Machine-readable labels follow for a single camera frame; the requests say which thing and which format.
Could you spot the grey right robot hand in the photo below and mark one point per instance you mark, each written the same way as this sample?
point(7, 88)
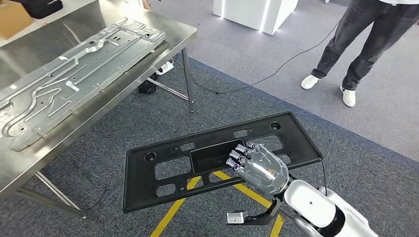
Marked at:
point(262, 170)

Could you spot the black plastic plate part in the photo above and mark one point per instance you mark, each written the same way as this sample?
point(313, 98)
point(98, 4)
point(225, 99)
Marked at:
point(137, 193)

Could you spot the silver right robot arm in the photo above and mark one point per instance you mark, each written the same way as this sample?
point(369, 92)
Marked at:
point(311, 202)

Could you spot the stainless steel workbench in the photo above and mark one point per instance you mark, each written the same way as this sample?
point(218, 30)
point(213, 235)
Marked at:
point(176, 31)

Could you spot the white power strip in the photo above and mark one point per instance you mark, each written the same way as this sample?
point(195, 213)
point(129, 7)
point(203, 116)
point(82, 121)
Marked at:
point(165, 67)

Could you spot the small black box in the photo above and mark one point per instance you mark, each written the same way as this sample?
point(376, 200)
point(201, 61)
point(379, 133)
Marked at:
point(147, 85)

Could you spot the white lit display block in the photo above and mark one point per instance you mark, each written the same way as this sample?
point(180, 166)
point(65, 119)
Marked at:
point(245, 13)

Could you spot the stamped grey metal panel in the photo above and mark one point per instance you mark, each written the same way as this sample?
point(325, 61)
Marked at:
point(82, 75)

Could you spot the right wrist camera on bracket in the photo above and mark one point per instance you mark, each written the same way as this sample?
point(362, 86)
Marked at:
point(235, 218)

